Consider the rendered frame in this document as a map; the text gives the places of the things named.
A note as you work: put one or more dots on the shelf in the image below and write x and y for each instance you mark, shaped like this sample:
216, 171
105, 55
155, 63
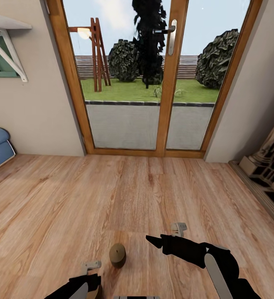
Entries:
10, 65

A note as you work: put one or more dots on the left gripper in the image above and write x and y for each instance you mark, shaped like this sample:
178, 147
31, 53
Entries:
93, 281

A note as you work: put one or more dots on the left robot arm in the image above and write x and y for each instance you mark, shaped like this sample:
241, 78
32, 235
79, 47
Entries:
79, 286

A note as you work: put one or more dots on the door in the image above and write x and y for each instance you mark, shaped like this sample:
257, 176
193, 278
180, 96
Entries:
149, 78

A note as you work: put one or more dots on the pillar candle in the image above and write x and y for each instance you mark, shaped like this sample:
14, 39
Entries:
96, 294
117, 255

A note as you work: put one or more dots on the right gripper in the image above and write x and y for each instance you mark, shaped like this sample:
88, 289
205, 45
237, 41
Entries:
171, 245

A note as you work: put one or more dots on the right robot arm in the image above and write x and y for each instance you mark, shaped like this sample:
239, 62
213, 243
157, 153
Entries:
220, 263

